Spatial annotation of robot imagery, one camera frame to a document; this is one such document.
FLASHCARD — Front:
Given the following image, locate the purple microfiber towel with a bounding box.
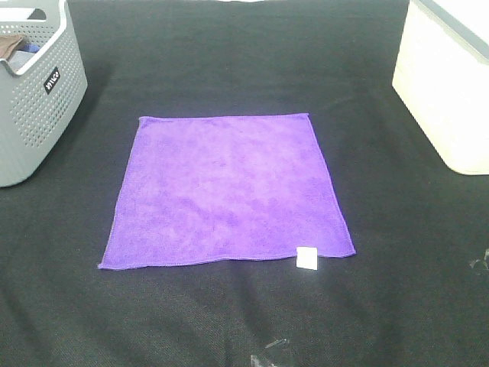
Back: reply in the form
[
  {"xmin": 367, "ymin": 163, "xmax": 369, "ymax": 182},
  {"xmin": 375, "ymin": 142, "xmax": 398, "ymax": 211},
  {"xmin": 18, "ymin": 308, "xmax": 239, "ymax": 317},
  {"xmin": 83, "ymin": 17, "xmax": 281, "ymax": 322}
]
[{"xmin": 99, "ymin": 113, "xmax": 355, "ymax": 270}]

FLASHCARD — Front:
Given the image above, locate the black table cover cloth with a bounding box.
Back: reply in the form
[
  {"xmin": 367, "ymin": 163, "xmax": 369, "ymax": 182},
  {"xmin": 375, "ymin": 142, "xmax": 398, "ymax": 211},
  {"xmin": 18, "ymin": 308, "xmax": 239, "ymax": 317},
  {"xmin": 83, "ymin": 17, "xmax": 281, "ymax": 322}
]
[{"xmin": 1, "ymin": 1, "xmax": 488, "ymax": 366}]

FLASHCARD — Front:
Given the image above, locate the grey perforated laundry basket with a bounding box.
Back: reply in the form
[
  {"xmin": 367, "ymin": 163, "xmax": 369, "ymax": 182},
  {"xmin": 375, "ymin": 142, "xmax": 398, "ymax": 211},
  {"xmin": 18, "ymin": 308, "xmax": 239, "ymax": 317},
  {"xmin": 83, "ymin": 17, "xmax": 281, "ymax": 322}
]
[{"xmin": 1, "ymin": 1, "xmax": 87, "ymax": 187}]

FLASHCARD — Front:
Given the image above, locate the white storage bin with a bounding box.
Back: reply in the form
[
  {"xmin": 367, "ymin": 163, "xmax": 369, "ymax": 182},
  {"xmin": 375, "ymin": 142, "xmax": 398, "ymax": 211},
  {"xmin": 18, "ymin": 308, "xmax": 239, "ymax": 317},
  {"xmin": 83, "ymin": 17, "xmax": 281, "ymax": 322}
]
[{"xmin": 392, "ymin": 1, "xmax": 488, "ymax": 175}]

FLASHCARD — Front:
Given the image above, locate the blue cloth in basket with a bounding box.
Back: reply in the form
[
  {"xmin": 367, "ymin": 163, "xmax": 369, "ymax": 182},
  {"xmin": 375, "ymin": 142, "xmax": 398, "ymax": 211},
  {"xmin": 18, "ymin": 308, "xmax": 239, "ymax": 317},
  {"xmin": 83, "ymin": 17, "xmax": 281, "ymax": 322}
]
[{"xmin": 8, "ymin": 43, "xmax": 40, "ymax": 71}]

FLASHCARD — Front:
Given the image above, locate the brown cloth in basket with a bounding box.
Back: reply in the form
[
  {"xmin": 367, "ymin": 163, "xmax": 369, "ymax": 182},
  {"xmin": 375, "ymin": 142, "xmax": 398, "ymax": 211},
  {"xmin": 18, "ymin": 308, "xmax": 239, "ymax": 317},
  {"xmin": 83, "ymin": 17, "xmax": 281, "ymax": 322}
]
[{"xmin": 0, "ymin": 34, "xmax": 24, "ymax": 60}]

